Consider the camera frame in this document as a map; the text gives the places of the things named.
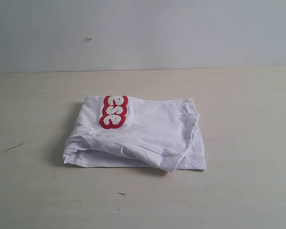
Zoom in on white t-shirt red lettering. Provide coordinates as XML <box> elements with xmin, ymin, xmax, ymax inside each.
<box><xmin>63</xmin><ymin>95</ymin><xmax>206</xmax><ymax>172</ymax></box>

